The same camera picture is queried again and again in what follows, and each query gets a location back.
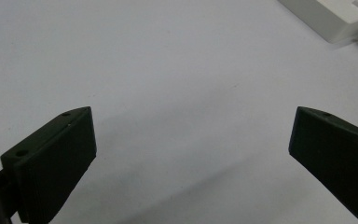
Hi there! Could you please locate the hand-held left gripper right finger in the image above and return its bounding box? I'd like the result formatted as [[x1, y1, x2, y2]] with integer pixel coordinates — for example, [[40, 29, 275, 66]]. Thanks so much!
[[288, 105, 358, 223]]

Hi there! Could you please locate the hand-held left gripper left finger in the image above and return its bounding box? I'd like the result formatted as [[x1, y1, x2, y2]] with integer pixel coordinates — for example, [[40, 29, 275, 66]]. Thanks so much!
[[0, 105, 98, 224]]

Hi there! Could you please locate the white plastic box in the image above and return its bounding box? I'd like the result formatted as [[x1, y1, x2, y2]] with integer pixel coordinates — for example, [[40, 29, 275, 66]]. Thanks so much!
[[277, 0, 358, 44]]

